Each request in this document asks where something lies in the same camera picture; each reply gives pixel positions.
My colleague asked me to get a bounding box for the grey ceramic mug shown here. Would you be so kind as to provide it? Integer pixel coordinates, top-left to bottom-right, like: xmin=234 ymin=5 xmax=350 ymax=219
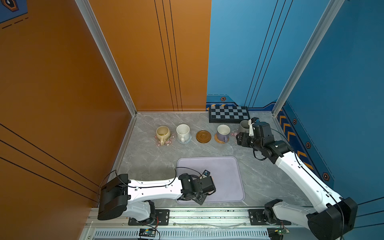
xmin=238 ymin=120 xmax=250 ymax=133

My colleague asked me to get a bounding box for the purple white ceramic mug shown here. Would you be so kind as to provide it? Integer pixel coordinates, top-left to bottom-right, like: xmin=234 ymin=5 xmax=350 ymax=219
xmin=217 ymin=125 xmax=231 ymax=137

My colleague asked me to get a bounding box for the woven rattan round coaster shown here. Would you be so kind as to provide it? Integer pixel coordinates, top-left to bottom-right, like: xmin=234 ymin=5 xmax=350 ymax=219
xmin=214 ymin=133 xmax=229 ymax=144

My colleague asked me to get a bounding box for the grey woven round coaster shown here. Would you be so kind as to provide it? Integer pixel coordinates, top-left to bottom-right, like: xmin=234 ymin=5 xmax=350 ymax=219
xmin=178 ymin=136 xmax=192 ymax=144

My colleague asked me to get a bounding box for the brown wooden round coaster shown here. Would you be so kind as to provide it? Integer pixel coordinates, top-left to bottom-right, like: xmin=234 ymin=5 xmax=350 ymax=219
xmin=196 ymin=130 xmax=212 ymax=144

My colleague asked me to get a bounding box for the yellow ceramic mug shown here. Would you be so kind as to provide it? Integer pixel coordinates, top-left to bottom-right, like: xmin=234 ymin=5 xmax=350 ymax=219
xmin=156 ymin=126 xmax=171 ymax=145

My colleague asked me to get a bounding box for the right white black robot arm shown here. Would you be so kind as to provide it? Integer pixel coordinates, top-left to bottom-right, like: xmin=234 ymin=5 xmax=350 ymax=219
xmin=236 ymin=133 xmax=358 ymax=240

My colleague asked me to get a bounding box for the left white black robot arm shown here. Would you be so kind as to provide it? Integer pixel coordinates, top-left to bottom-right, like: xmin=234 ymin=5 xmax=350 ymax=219
xmin=98 ymin=173 xmax=216 ymax=223

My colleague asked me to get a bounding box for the lavender rectangular tray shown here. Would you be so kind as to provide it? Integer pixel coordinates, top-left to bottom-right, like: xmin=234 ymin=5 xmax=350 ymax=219
xmin=177 ymin=156 xmax=245 ymax=206

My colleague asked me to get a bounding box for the black silver chessboard box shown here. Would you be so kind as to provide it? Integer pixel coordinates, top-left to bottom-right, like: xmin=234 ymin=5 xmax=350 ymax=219
xmin=209 ymin=105 xmax=250 ymax=124

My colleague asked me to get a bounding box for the left green circuit board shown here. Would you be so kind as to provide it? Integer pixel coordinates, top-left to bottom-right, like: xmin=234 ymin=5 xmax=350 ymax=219
xmin=138 ymin=228 xmax=158 ymax=240

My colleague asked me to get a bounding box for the right small circuit board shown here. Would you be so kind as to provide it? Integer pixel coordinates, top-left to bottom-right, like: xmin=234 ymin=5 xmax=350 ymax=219
xmin=267 ymin=228 xmax=290 ymax=240

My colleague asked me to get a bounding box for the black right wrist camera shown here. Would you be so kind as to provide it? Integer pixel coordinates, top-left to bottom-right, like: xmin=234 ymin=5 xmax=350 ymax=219
xmin=248 ymin=117 xmax=272 ymax=139

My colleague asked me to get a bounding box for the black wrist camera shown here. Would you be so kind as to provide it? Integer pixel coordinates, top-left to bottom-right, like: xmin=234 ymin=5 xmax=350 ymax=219
xmin=200 ymin=170 xmax=211 ymax=179
xmin=248 ymin=117 xmax=272 ymax=139

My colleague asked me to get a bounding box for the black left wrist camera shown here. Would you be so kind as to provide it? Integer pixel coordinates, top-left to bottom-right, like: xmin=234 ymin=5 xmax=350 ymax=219
xmin=200 ymin=170 xmax=211 ymax=179

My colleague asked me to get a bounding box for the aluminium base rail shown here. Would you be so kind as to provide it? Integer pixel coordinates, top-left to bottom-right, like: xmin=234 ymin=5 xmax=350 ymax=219
xmin=80 ymin=207 xmax=316 ymax=240

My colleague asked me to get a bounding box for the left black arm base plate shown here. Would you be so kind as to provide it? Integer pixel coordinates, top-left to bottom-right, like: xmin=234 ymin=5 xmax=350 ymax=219
xmin=128 ymin=209 xmax=170 ymax=226

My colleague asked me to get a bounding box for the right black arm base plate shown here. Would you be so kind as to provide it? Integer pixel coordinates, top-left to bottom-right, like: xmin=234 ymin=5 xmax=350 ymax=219
xmin=248 ymin=209 xmax=281 ymax=226

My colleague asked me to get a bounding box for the aluminium corner post right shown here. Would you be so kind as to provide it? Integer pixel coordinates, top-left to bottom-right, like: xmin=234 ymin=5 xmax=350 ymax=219
xmin=272 ymin=0 xmax=345 ymax=117

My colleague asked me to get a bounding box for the aluminium corner post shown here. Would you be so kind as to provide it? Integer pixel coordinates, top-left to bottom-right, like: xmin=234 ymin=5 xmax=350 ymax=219
xmin=75 ymin=0 xmax=137 ymax=117
xmin=272 ymin=0 xmax=345 ymax=117

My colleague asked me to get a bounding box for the aluminium corner post left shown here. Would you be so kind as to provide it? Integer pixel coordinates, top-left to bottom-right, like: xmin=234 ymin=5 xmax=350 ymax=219
xmin=75 ymin=0 xmax=137 ymax=117

